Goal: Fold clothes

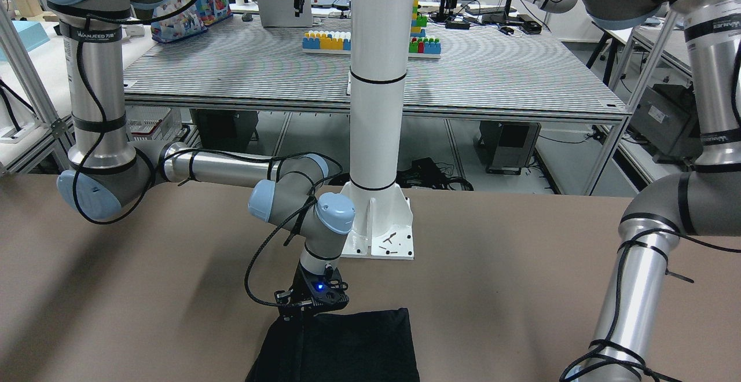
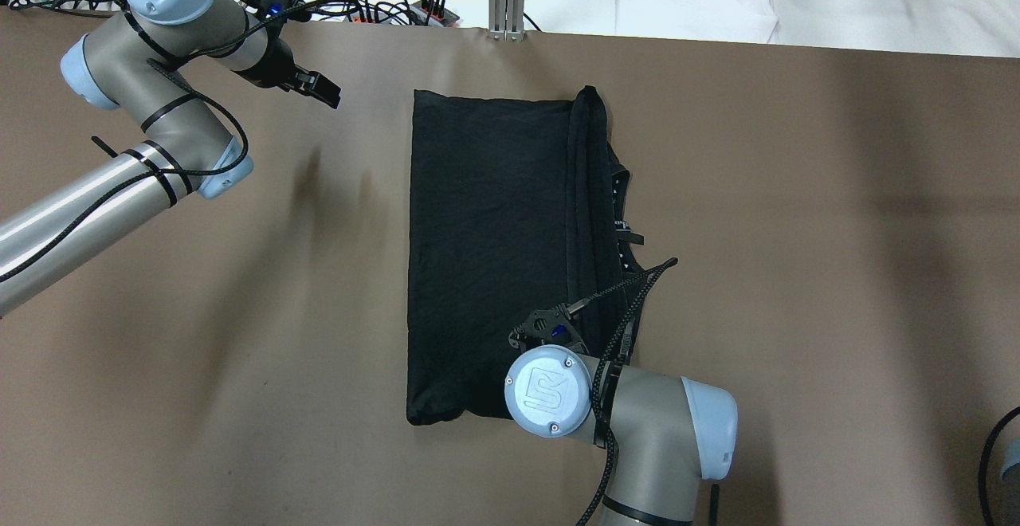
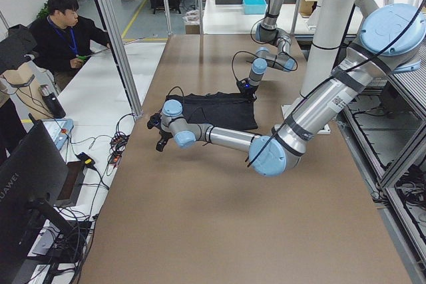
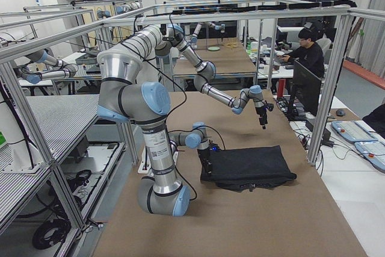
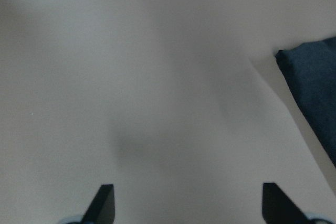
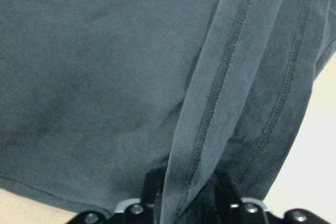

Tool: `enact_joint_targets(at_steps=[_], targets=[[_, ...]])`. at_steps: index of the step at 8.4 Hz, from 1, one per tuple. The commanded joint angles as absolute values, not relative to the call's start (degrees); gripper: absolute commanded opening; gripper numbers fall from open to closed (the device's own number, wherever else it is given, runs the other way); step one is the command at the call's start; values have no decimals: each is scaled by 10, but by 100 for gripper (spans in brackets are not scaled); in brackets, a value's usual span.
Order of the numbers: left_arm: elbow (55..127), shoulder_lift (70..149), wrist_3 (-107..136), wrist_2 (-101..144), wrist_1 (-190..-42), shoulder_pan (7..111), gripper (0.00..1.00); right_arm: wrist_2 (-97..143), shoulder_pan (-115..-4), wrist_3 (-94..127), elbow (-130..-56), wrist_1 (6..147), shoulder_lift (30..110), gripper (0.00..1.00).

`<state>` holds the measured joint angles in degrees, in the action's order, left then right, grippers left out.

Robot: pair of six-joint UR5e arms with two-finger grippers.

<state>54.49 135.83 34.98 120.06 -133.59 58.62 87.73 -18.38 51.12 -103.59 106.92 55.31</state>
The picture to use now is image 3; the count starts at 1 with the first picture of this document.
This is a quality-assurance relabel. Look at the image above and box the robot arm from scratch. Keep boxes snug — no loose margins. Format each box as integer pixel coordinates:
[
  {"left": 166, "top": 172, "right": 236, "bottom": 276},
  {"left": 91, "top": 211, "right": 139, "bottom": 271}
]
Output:
[
  {"left": 256, "top": 0, "right": 335, "bottom": 98},
  {"left": 147, "top": 3, "right": 425, "bottom": 176}
]

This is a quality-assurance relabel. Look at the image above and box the blue plastic bin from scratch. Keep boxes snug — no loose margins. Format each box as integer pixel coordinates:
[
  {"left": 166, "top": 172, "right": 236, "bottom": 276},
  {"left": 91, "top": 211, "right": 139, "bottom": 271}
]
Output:
[{"left": 242, "top": 0, "right": 267, "bottom": 15}]

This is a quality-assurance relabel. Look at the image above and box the black power adapter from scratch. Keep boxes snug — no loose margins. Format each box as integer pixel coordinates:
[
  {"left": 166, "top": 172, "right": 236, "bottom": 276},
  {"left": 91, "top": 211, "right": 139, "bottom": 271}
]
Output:
[{"left": 76, "top": 152, "right": 96, "bottom": 169}]

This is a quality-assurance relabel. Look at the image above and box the teach pendant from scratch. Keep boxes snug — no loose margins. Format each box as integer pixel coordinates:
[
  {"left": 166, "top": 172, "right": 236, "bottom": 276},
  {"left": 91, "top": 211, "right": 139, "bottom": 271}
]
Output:
[{"left": 42, "top": 118, "right": 74, "bottom": 150}]

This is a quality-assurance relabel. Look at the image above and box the aluminium frame post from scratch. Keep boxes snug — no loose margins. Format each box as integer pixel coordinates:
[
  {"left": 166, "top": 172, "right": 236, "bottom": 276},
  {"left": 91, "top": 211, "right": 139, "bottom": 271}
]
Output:
[{"left": 95, "top": 0, "right": 142, "bottom": 119}]

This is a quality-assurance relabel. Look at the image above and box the seated person in black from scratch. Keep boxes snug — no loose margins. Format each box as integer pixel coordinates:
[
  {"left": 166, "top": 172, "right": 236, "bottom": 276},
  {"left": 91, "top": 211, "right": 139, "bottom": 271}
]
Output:
[{"left": 29, "top": 0, "right": 110, "bottom": 90}]

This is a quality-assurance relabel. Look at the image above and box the cardboard box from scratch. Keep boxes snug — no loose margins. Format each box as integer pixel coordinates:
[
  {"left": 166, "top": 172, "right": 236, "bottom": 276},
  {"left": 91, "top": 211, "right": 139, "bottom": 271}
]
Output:
[{"left": 299, "top": 0, "right": 318, "bottom": 17}]

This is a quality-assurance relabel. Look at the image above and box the black Huawei monitor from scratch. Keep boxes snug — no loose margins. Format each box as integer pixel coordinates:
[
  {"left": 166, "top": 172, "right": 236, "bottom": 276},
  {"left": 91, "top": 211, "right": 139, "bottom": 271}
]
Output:
[{"left": 1, "top": 121, "right": 73, "bottom": 283}]

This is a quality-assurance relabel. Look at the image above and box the usb hub with cables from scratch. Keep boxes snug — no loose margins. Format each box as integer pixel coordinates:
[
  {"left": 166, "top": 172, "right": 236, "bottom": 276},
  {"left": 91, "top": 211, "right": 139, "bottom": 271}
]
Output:
[{"left": 108, "top": 132, "right": 130, "bottom": 168}]

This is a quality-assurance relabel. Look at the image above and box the grabber stick with green handle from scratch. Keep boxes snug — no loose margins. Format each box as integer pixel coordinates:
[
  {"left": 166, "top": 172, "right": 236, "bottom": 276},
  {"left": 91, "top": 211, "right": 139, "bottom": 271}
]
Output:
[{"left": 76, "top": 47, "right": 110, "bottom": 61}]

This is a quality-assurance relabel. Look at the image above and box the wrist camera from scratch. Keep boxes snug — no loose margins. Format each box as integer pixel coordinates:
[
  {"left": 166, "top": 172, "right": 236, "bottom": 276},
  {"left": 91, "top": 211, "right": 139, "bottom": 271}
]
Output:
[
  {"left": 236, "top": 79, "right": 251, "bottom": 94},
  {"left": 147, "top": 113, "right": 162, "bottom": 130}
]

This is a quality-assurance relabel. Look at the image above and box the black printed t-shirt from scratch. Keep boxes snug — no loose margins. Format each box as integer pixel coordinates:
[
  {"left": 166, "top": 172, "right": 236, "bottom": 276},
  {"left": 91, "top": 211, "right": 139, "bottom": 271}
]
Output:
[{"left": 166, "top": 92, "right": 258, "bottom": 131}]

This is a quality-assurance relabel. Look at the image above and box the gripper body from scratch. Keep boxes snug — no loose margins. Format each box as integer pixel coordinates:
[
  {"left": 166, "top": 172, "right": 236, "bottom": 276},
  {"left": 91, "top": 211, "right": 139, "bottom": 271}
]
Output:
[
  {"left": 244, "top": 83, "right": 258, "bottom": 95},
  {"left": 159, "top": 129, "right": 173, "bottom": 142}
]

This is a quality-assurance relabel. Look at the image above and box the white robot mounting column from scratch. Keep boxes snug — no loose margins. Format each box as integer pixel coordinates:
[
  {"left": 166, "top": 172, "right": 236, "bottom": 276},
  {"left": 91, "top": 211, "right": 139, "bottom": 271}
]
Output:
[{"left": 281, "top": 0, "right": 425, "bottom": 135}]

